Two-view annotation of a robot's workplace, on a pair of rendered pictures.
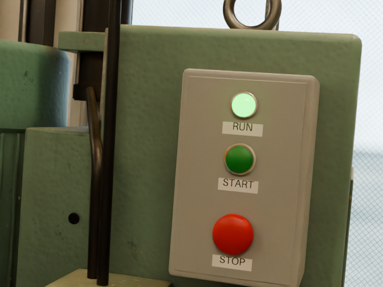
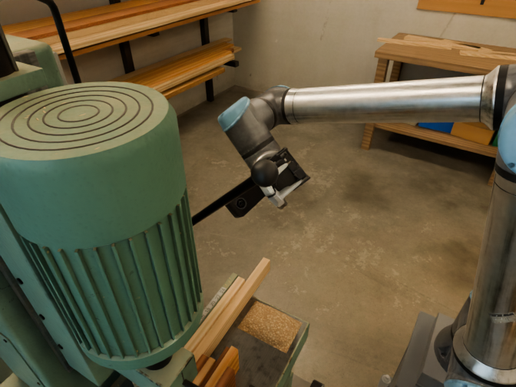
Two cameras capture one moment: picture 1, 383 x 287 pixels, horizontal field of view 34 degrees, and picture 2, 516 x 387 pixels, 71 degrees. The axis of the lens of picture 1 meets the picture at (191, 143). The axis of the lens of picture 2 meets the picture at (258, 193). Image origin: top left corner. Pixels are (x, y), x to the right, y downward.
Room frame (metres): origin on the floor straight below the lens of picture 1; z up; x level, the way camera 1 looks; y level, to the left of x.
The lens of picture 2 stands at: (0.97, 0.47, 1.65)
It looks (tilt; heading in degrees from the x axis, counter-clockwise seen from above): 37 degrees down; 195
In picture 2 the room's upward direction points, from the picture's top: straight up
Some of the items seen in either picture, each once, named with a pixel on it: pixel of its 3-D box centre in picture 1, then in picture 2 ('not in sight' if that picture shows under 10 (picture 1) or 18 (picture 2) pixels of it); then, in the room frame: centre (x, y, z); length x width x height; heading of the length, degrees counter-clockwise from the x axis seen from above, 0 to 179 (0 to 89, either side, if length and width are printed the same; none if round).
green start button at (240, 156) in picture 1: (239, 159); not in sight; (0.46, -0.04, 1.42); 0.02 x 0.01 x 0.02; 76
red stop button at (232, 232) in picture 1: (232, 234); not in sight; (0.46, -0.04, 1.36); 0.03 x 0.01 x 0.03; 76
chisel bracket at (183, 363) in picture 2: not in sight; (153, 362); (0.71, 0.21, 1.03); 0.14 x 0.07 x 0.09; 76
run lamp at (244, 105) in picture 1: (243, 105); not in sight; (0.46, -0.04, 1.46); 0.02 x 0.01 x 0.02; 76
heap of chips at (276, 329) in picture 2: not in sight; (269, 322); (0.50, 0.38, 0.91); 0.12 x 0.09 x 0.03; 76
